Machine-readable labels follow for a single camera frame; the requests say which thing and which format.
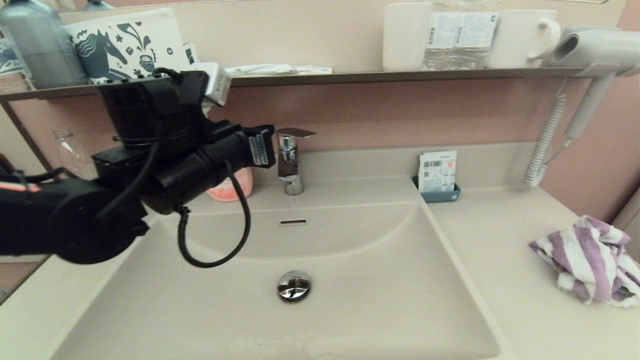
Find tall clear plastic water bottle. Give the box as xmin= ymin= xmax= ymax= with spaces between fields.
xmin=54 ymin=129 xmax=99 ymax=182

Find black looped cable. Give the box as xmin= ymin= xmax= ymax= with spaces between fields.
xmin=176 ymin=159 xmax=252 ymax=269

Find white coiled dryer cord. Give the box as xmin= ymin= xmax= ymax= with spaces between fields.
xmin=523 ymin=79 xmax=574 ymax=189

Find chrome drain stopper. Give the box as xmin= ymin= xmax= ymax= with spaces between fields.
xmin=277 ymin=270 xmax=313 ymax=304

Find small blue tray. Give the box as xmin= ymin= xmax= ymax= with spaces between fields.
xmin=412 ymin=175 xmax=462 ymax=203

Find purple white striped towel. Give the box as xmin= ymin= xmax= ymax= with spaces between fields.
xmin=528 ymin=215 xmax=640 ymax=308

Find blue patterned pouch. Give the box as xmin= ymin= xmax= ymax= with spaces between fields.
xmin=0 ymin=38 xmax=24 ymax=76

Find beige wash basin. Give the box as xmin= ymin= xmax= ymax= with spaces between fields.
xmin=50 ymin=201 xmax=502 ymax=360

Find white printed sachets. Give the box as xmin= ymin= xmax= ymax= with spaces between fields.
xmin=418 ymin=150 xmax=458 ymax=194

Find grey metal bottle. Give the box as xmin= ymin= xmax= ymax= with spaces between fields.
xmin=0 ymin=0 xmax=90 ymax=91

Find white horse print pouch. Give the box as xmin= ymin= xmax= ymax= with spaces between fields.
xmin=65 ymin=7 xmax=195 ymax=84

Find brown wall shelf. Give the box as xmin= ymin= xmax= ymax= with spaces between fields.
xmin=0 ymin=66 xmax=586 ymax=103

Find white handled mug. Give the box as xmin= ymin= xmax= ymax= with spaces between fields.
xmin=488 ymin=9 xmax=562 ymax=69

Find chrome faucet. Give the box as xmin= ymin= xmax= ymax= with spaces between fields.
xmin=276 ymin=127 xmax=317 ymax=196

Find flat white plastic packet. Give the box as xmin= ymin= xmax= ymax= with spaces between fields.
xmin=224 ymin=63 xmax=333 ymax=79

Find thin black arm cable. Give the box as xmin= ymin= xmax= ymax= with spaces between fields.
xmin=0 ymin=167 xmax=68 ymax=185

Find white hair dryer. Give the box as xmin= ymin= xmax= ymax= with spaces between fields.
xmin=547 ymin=26 xmax=640 ymax=140

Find clear bottle with white label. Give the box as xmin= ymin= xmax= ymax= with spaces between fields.
xmin=458 ymin=0 xmax=501 ymax=70
xmin=423 ymin=0 xmax=462 ymax=71

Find white handleless cup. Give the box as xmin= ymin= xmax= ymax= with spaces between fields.
xmin=383 ymin=2 xmax=433 ymax=72

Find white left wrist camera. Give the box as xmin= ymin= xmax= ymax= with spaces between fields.
xmin=191 ymin=61 xmax=232 ymax=107

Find pink soap pump bottle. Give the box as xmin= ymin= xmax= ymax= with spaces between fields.
xmin=206 ymin=166 xmax=255 ymax=203

